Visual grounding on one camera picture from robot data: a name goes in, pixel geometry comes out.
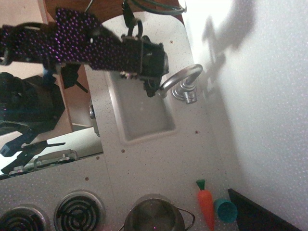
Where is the black board corner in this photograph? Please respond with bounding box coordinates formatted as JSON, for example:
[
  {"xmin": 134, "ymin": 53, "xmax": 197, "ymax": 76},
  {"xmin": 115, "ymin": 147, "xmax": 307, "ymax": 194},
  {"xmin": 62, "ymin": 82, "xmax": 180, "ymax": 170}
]
[{"xmin": 228, "ymin": 189, "xmax": 299, "ymax": 231}]

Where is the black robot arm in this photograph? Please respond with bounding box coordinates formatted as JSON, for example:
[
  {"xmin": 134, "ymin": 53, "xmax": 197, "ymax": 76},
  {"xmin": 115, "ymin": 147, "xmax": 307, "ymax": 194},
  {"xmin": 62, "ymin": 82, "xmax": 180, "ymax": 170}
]
[{"xmin": 0, "ymin": 8, "xmax": 169, "ymax": 97}]

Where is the blue black clamp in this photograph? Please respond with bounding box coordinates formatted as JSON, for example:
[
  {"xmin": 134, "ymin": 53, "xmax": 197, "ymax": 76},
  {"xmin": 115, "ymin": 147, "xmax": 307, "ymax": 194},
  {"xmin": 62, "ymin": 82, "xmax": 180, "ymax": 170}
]
[
  {"xmin": 0, "ymin": 132, "xmax": 65, "ymax": 174},
  {"xmin": 42, "ymin": 64, "xmax": 89, "ymax": 93}
]

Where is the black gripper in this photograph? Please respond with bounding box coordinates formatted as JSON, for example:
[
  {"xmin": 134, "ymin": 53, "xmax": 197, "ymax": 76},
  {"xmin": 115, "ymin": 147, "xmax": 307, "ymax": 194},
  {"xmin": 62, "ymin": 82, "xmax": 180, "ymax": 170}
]
[{"xmin": 120, "ymin": 35, "xmax": 169, "ymax": 98}]

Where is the grey toy sink basin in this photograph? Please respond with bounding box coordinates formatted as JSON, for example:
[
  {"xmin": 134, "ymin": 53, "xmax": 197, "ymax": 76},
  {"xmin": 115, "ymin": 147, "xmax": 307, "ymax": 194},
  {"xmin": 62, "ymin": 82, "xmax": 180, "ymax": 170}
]
[{"xmin": 105, "ymin": 72, "xmax": 177, "ymax": 145}]

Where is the black stove burner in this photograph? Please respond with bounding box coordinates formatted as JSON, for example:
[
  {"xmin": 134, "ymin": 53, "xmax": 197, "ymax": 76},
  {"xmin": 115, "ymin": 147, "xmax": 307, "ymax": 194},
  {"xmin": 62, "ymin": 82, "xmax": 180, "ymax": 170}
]
[
  {"xmin": 0, "ymin": 204, "xmax": 51, "ymax": 231},
  {"xmin": 53, "ymin": 190, "xmax": 106, "ymax": 231}
]

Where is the silver cabinet knob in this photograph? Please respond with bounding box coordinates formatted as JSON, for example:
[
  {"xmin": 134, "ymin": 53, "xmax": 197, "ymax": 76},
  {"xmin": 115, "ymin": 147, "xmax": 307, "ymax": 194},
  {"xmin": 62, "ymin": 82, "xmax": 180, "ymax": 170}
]
[{"xmin": 89, "ymin": 104, "xmax": 95, "ymax": 119}]

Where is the right black stove burner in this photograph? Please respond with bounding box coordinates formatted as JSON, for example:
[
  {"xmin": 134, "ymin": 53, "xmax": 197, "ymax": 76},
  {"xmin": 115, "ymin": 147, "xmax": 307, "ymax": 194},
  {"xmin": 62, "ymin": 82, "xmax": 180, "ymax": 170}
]
[{"xmin": 53, "ymin": 190, "xmax": 106, "ymax": 231}]

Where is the silver curved faucet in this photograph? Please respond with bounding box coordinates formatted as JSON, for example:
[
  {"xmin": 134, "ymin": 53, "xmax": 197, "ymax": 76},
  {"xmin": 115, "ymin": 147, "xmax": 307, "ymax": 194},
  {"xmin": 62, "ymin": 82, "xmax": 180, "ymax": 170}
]
[{"xmin": 158, "ymin": 64, "xmax": 203, "ymax": 104}]

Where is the teal plastic cup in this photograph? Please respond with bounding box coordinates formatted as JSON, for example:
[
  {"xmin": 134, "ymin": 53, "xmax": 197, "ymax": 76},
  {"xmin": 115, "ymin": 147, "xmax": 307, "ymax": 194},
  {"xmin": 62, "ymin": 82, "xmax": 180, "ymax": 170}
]
[{"xmin": 214, "ymin": 198, "xmax": 238, "ymax": 223}]

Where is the grey oven door handle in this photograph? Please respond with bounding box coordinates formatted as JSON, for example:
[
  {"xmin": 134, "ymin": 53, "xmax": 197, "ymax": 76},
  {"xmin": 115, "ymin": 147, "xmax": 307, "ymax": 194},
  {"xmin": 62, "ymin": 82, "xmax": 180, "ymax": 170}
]
[{"xmin": 33, "ymin": 149, "xmax": 78, "ymax": 169}]

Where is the upper blue black clamp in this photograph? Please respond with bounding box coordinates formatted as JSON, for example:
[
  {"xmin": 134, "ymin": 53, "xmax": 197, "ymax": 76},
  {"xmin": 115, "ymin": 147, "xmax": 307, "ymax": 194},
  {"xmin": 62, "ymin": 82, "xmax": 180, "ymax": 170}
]
[{"xmin": 42, "ymin": 64, "xmax": 89, "ymax": 93}]

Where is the black bag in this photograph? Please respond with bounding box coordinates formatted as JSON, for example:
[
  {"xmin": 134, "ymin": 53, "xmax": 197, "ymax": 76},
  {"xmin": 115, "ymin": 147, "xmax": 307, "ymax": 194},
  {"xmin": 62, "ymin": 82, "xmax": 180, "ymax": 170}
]
[{"xmin": 0, "ymin": 72, "xmax": 65, "ymax": 135}]

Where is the lower blue black clamp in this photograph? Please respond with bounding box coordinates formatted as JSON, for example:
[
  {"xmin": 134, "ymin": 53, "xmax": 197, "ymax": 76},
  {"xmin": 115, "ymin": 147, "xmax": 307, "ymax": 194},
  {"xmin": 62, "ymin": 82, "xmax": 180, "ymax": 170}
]
[{"xmin": 0, "ymin": 132, "xmax": 65, "ymax": 174}]

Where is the orange toy carrot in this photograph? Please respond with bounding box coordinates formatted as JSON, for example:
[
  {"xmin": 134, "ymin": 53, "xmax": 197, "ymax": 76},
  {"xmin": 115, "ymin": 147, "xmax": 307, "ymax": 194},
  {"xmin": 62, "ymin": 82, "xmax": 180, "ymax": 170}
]
[{"xmin": 196, "ymin": 179, "xmax": 215, "ymax": 231}]

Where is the left black stove burner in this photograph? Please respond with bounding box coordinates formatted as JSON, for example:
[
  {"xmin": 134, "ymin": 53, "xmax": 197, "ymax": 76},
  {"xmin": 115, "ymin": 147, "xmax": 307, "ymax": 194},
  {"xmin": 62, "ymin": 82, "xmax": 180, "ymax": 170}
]
[{"xmin": 0, "ymin": 204, "xmax": 51, "ymax": 231}]

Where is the silver metal pot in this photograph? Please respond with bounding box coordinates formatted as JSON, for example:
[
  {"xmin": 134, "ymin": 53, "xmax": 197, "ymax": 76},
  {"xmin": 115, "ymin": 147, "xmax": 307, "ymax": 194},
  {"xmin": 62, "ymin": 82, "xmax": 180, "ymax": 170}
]
[{"xmin": 119, "ymin": 198, "xmax": 195, "ymax": 231}]

